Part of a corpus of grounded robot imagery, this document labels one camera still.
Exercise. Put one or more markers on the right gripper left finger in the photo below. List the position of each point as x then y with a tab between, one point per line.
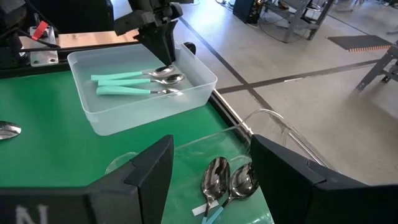
93	205

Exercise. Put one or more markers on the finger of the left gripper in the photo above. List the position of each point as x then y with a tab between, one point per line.
157	40
173	40

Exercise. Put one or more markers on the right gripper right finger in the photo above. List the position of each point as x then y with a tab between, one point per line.
311	199

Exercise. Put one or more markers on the green table mat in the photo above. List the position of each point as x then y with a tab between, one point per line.
46	155

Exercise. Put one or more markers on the translucent white plastic bin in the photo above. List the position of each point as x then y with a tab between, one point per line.
140	115

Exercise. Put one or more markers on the dark blue cabinet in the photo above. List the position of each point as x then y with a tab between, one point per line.
245	11

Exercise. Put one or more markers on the clear plastic bin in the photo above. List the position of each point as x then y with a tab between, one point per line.
186	149

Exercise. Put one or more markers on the red tag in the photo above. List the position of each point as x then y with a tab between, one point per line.
40	29

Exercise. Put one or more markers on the black floor mat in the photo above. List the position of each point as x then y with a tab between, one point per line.
357	43

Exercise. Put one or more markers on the silver mounting bracket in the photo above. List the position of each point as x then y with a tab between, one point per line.
43	56

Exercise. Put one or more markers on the grey metal table frame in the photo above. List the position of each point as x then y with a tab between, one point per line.
377	67
293	21

